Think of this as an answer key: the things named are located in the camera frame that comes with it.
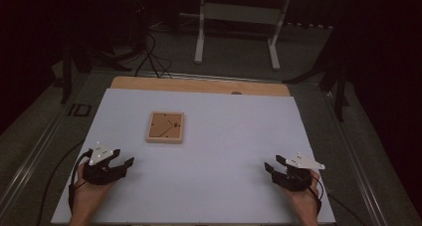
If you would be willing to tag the wooden picture frame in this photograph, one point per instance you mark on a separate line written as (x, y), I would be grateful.
(165, 126)

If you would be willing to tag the black tripod stand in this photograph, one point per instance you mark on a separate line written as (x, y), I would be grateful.
(340, 96)

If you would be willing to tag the person's right hand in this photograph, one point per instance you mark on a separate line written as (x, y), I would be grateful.
(305, 201)

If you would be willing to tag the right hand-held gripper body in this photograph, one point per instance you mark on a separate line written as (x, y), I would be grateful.
(293, 179)

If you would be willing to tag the white metal stand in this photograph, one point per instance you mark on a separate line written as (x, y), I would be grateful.
(199, 43)

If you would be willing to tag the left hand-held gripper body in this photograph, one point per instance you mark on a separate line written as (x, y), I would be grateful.
(99, 174)

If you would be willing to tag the black floor socket plate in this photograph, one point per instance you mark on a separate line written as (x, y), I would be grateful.
(79, 110)

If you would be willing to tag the person's left hand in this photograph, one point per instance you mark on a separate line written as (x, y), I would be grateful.
(88, 196)

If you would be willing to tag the metal floor rail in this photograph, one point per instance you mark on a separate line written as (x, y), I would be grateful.
(30, 161)
(215, 77)
(358, 168)

